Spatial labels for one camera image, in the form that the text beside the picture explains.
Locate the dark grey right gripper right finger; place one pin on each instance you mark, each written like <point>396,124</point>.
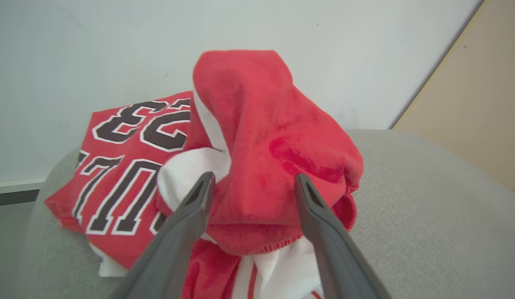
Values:
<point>336,249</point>

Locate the beige partition panel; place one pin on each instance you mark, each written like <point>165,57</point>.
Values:
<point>477,104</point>

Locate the black baseboard strip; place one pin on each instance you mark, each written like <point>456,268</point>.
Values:
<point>12,198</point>

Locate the red basketball jersey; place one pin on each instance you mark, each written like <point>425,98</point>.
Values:
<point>116,166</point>

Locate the white garment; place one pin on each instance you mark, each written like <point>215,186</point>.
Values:
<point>278,274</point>

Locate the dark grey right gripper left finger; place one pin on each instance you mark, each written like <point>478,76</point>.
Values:
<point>174,245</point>

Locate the red fleece garment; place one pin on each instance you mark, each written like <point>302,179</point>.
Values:
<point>261,124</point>

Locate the grey fabric sofa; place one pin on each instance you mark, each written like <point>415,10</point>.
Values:
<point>415,207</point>

